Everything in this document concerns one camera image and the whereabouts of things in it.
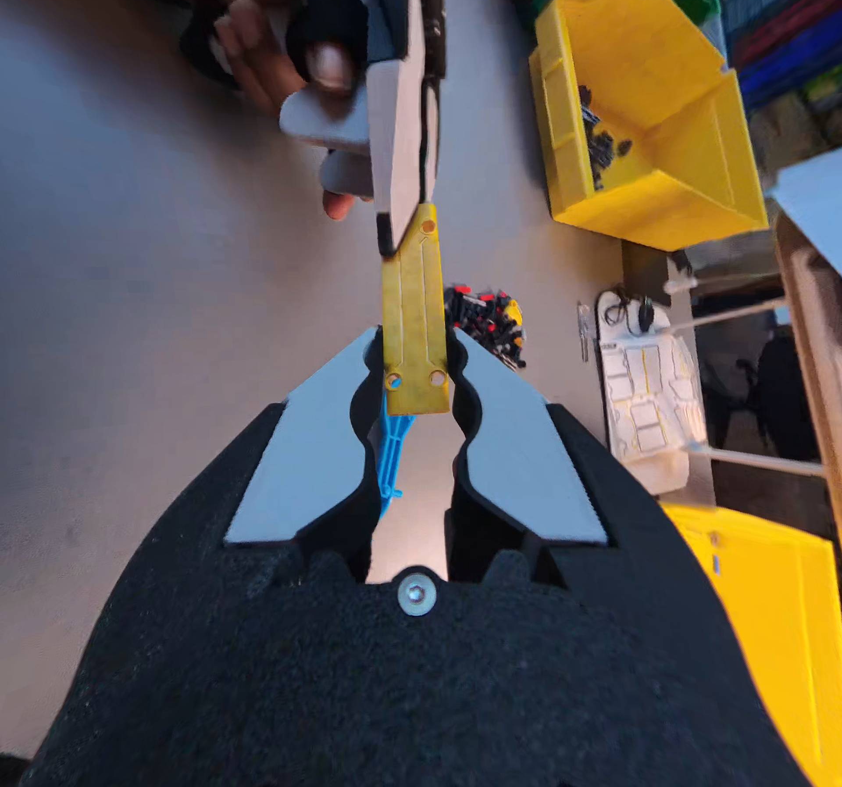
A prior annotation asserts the black office chair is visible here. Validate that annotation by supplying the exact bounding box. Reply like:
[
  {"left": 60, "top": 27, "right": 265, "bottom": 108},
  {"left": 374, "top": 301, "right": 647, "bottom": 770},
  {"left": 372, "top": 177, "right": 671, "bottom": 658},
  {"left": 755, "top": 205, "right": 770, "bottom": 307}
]
[{"left": 699, "top": 332, "right": 824, "bottom": 463}]

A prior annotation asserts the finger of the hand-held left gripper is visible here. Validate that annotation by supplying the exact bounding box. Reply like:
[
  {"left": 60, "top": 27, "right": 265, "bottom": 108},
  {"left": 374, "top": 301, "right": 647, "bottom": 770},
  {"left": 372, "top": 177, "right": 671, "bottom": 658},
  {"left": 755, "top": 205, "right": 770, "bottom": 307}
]
[
  {"left": 421, "top": 73, "right": 440, "bottom": 205},
  {"left": 279, "top": 0, "right": 427, "bottom": 259}
]

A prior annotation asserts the instruction booklet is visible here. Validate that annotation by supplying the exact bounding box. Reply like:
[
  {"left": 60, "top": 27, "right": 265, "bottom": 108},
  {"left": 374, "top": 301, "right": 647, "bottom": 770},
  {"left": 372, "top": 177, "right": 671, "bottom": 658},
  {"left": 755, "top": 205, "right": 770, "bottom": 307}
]
[{"left": 768, "top": 147, "right": 842, "bottom": 263}]

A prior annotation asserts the grey desk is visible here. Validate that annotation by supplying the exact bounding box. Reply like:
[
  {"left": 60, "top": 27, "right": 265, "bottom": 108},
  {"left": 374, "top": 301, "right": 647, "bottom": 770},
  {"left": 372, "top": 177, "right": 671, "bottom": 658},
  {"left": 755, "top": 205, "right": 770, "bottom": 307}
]
[{"left": 0, "top": 0, "right": 718, "bottom": 762}]

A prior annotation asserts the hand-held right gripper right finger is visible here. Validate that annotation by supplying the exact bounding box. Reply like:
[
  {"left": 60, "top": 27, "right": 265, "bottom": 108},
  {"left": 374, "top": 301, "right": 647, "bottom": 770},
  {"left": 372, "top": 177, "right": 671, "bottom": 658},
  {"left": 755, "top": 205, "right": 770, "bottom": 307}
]
[{"left": 447, "top": 328, "right": 609, "bottom": 583}]

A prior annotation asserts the person's left hand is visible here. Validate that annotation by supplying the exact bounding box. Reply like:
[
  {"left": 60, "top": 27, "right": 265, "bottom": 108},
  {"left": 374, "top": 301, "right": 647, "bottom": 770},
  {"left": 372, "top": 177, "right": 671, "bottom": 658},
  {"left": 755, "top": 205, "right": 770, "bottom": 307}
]
[{"left": 191, "top": 0, "right": 357, "bottom": 117}]

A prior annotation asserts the pile of small connector pins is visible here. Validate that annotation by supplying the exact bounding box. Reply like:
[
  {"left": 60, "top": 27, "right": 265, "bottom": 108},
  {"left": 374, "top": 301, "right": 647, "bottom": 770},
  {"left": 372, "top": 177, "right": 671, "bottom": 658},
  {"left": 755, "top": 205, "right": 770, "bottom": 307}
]
[{"left": 444, "top": 285, "right": 528, "bottom": 371}]

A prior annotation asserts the blue brick separator tool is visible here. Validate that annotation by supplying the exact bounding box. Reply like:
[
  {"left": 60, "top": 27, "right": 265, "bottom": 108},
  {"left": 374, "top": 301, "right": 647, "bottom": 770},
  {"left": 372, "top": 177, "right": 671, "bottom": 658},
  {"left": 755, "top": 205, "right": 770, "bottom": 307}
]
[{"left": 374, "top": 392, "right": 419, "bottom": 523}]

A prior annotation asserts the yellow plastic parts bin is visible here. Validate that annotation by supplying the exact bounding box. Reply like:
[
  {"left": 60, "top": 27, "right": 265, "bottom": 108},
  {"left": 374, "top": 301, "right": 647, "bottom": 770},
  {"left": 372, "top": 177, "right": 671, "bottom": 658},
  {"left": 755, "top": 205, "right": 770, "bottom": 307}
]
[
  {"left": 660, "top": 503, "right": 842, "bottom": 787},
  {"left": 528, "top": 0, "right": 771, "bottom": 252}
]

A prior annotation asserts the heap of black brick parts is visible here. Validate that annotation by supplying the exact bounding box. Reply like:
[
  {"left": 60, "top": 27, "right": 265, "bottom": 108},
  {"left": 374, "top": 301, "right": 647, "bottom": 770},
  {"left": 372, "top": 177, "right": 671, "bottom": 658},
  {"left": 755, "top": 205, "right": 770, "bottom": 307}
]
[{"left": 578, "top": 85, "right": 634, "bottom": 191}]

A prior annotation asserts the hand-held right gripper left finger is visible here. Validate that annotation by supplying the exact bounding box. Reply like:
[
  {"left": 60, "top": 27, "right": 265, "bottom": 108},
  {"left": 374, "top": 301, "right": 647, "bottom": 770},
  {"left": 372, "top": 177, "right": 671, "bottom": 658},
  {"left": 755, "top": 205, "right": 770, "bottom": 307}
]
[{"left": 224, "top": 326, "right": 389, "bottom": 580}]

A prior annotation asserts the yellow perforated brick beam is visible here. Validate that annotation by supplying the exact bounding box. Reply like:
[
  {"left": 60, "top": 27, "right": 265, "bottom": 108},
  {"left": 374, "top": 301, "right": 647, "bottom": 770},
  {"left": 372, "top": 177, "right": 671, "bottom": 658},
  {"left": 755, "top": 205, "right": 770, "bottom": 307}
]
[{"left": 380, "top": 203, "right": 453, "bottom": 417}]

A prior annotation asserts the black USB cable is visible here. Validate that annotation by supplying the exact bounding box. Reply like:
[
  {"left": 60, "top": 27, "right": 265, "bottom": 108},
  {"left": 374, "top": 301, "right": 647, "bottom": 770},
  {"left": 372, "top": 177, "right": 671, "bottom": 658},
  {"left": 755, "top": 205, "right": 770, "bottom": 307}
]
[{"left": 604, "top": 286, "right": 656, "bottom": 335}]

